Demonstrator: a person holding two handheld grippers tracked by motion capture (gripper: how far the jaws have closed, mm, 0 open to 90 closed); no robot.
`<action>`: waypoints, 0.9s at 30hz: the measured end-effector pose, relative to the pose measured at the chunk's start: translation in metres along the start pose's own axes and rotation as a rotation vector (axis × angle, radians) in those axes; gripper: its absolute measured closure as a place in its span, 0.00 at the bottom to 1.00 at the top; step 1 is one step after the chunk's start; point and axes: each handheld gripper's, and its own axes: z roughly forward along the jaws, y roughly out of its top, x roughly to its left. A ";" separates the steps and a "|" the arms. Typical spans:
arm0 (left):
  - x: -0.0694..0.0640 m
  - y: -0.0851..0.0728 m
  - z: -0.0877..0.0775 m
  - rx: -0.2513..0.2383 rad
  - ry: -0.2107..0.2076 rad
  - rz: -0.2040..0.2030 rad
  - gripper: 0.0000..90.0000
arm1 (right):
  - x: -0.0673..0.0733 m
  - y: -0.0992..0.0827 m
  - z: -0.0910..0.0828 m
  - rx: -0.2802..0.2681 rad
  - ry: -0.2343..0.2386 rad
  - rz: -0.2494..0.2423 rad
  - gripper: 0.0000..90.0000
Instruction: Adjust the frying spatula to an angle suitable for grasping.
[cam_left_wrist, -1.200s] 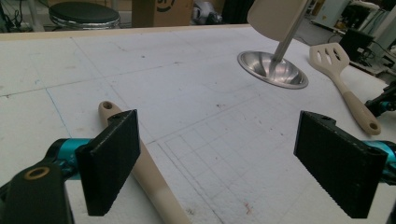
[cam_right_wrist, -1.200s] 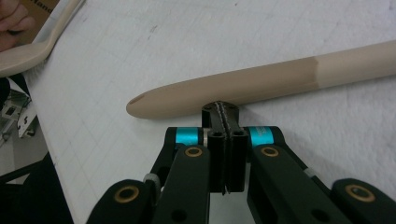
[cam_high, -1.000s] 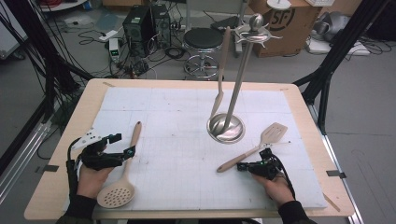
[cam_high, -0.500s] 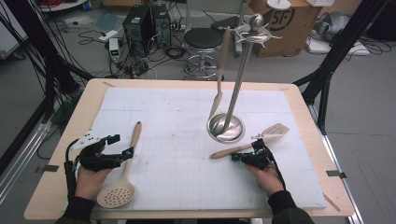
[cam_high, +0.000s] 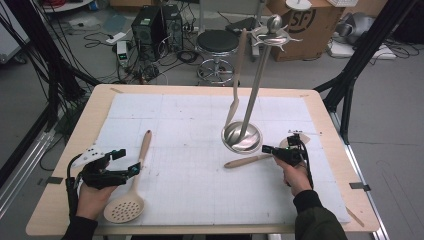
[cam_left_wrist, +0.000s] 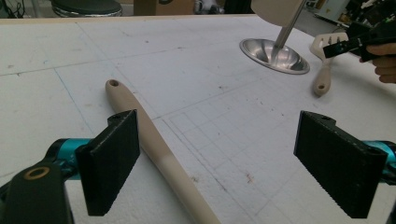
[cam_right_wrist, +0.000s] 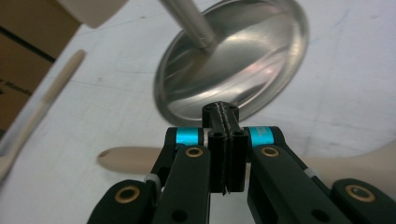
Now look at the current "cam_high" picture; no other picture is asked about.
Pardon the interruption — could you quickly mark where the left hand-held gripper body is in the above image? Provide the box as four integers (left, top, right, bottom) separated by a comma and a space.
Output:
70, 143, 129, 190

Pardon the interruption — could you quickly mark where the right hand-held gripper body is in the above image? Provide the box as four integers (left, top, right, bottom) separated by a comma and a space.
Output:
273, 129, 309, 168

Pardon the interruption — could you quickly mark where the metal utensil stand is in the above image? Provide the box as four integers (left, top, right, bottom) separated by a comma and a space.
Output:
221, 14, 303, 155

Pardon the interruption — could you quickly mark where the beige slotted spatula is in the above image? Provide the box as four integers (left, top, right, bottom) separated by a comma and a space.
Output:
223, 132, 312, 169

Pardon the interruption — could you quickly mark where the beige skimmer spoon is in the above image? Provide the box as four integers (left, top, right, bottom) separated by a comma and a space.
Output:
103, 129, 153, 224

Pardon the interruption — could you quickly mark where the beige solid spatula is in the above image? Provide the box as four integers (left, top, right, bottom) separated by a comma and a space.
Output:
223, 28, 248, 129

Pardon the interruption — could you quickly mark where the person's left hand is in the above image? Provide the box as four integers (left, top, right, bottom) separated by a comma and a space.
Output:
75, 184, 118, 221

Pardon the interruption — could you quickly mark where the person's right hand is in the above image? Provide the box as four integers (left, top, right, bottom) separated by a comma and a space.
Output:
273, 157, 313, 197

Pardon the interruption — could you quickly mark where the wooden table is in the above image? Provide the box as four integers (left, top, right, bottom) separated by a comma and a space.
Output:
25, 83, 381, 237

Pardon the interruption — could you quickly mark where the black tape strip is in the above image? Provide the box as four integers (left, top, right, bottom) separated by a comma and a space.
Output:
37, 176, 64, 187
349, 182, 372, 192

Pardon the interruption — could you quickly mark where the white grid mat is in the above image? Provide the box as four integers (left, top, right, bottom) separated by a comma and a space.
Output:
74, 92, 351, 226

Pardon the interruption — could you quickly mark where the brown tape strip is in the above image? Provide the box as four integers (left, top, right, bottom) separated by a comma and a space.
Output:
344, 206, 365, 228

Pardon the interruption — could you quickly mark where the white bench power supply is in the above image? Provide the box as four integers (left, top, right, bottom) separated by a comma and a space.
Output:
115, 40, 131, 68

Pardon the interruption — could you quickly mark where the white power strip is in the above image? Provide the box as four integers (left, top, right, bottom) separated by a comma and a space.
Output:
105, 31, 128, 46

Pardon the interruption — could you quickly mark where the cardboard box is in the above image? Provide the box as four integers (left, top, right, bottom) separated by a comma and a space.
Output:
266, 0, 346, 63

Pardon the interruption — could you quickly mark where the black round stool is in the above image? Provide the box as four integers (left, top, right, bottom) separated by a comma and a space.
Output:
195, 29, 242, 88

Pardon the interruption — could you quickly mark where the large black computer tower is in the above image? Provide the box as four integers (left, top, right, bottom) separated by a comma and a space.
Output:
130, 5, 168, 63

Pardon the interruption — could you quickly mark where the black flat device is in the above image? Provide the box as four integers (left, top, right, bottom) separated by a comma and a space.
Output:
224, 16, 258, 36

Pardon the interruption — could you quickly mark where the narrow black computer tower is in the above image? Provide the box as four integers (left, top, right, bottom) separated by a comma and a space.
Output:
162, 3, 184, 53

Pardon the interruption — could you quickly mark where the grey bag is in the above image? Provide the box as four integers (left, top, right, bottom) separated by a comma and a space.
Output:
334, 12, 376, 46

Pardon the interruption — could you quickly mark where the white round disc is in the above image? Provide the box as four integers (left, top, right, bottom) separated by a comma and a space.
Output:
285, 0, 313, 12

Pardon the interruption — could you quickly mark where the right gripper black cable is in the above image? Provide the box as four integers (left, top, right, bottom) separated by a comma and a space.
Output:
298, 139, 315, 189

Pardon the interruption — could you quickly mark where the aluminium rail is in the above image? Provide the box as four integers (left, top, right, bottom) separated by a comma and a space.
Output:
328, 111, 391, 240
0, 128, 56, 218

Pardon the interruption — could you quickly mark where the black metal frame stand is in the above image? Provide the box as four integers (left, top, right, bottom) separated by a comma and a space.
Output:
0, 0, 101, 134
313, 0, 419, 146

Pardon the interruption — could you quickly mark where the black coiled cable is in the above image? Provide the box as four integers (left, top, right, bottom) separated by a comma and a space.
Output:
175, 49, 200, 65

